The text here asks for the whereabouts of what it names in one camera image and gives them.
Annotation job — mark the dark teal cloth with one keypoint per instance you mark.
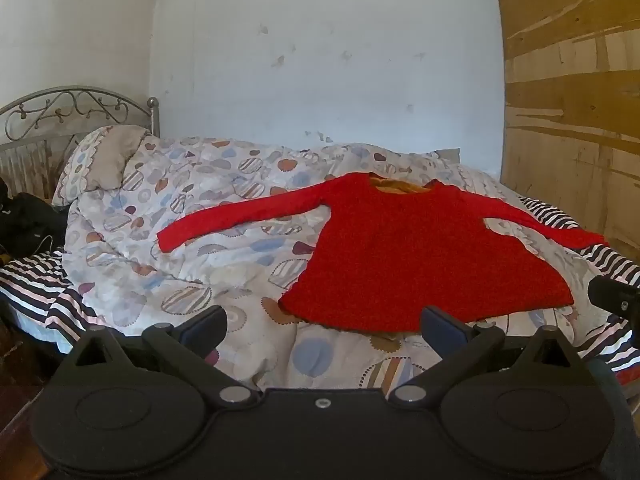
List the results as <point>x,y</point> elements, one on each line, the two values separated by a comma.
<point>607,410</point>

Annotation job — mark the black bag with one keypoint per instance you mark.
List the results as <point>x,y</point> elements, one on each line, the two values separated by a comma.
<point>27,220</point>

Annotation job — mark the patterned pillow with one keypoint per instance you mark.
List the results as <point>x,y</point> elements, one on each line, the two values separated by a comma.
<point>107,160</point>

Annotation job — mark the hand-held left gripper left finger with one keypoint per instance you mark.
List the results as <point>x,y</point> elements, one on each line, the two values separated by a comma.
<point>202,330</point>

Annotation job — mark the red knit sweater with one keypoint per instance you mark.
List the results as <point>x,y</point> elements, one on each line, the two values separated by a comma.
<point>400,260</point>

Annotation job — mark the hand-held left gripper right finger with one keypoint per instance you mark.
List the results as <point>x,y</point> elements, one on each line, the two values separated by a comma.
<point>442,332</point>

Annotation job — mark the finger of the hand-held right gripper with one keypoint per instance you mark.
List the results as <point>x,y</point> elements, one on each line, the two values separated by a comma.
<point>612,296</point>

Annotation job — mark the patterned quilt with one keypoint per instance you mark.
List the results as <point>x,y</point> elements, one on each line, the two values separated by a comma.
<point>210,220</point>

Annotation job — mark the metal bed headboard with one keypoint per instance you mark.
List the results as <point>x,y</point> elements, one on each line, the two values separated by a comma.
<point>30,155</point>

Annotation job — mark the plywood panel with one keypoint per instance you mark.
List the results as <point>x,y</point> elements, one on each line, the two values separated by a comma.
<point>570,110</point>

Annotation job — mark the striped bedsheet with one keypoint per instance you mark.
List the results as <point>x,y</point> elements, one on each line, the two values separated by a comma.
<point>30,285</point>

